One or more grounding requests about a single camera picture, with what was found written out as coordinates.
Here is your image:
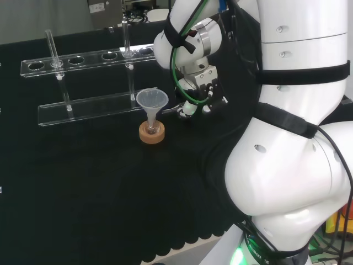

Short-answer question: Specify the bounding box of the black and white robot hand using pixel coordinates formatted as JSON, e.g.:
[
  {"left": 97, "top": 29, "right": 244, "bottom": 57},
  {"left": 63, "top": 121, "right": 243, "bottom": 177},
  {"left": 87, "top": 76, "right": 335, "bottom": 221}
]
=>
[{"left": 175, "top": 63, "right": 229, "bottom": 120}]

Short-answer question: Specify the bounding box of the clear glass weighing funnel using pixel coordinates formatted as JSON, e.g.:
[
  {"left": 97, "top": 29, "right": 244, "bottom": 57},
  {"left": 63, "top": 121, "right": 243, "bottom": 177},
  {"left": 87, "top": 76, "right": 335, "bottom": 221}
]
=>
[{"left": 162, "top": 105, "right": 184, "bottom": 115}]

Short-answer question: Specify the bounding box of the clear plastic funnel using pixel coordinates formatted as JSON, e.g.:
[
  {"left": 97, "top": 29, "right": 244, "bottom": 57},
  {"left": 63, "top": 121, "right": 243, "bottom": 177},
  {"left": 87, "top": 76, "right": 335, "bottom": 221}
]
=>
[{"left": 136, "top": 88, "right": 169, "bottom": 131}]

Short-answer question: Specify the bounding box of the clear funnel stand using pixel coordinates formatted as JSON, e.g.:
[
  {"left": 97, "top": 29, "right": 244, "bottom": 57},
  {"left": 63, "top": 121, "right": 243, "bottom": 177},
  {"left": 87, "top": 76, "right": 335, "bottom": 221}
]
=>
[{"left": 20, "top": 20, "right": 178, "bottom": 128}]

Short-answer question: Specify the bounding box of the small glass round-bottom flask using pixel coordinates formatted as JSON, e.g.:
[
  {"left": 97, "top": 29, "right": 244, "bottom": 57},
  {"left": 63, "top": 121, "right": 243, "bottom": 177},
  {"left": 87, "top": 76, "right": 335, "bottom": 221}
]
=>
[{"left": 146, "top": 121, "right": 160, "bottom": 136}]

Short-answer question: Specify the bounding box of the white round container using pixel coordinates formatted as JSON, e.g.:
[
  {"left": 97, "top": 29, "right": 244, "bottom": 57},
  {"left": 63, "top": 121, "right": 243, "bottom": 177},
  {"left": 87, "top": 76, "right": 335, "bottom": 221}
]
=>
[{"left": 145, "top": 8, "right": 170, "bottom": 23}]

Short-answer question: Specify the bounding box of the grey box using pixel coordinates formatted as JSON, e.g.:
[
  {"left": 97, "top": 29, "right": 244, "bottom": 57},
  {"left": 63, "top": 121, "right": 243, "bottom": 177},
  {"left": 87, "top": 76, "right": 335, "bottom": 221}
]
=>
[{"left": 87, "top": 0, "right": 124, "bottom": 29}]

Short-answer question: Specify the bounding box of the black cloth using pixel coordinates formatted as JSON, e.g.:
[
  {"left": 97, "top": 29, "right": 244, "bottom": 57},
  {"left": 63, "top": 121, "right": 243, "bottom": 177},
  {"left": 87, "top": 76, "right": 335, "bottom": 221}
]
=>
[{"left": 0, "top": 19, "right": 265, "bottom": 265}]

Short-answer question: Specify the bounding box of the yellow stop button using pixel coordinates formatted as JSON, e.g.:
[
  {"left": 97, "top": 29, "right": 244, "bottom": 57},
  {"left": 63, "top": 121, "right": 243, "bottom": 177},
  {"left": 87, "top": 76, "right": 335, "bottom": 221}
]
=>
[{"left": 324, "top": 203, "right": 353, "bottom": 239}]

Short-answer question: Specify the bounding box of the green cable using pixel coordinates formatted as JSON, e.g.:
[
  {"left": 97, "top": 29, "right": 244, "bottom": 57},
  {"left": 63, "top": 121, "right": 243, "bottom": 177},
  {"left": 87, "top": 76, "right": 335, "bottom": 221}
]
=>
[{"left": 169, "top": 0, "right": 213, "bottom": 105}]

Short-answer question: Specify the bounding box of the cork ring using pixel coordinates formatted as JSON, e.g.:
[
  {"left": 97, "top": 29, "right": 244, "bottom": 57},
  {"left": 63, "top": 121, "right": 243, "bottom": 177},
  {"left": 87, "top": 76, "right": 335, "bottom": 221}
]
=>
[{"left": 138, "top": 121, "right": 167, "bottom": 145}]

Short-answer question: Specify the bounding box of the black cable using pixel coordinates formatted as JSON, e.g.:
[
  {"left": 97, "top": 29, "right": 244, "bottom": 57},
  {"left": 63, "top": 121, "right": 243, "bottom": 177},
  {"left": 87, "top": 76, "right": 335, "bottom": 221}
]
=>
[{"left": 316, "top": 126, "right": 353, "bottom": 251}]

